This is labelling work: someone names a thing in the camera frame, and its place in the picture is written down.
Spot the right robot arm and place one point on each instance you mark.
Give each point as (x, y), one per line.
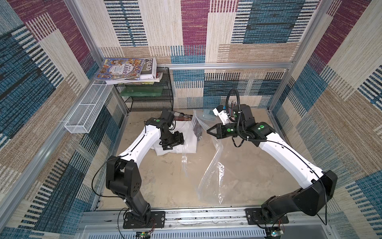
(316, 185)

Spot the colourful picture book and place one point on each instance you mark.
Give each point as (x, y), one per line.
(120, 69)

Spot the black white Folio book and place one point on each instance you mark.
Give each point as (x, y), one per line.
(149, 69)

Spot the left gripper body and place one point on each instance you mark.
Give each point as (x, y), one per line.
(171, 139)

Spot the black wire shelf rack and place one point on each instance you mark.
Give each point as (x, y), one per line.
(158, 103)

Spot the clear plastic vacuum bag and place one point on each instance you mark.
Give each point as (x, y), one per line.
(200, 159)

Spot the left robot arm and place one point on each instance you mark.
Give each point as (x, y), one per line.
(123, 178)

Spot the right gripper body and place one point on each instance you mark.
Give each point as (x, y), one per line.
(219, 130)

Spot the white wire basket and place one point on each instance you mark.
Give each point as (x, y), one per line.
(88, 110)

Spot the red plaid shirt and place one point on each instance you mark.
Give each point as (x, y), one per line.
(182, 117)

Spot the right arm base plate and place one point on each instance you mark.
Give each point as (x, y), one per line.
(256, 216)

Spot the green folder on shelf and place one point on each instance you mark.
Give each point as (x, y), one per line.
(141, 91)

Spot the coloured pencils bundle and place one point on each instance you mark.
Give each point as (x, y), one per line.
(232, 107)

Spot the teal calculator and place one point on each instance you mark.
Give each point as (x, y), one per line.
(208, 115)

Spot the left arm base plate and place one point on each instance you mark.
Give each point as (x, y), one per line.
(153, 220)

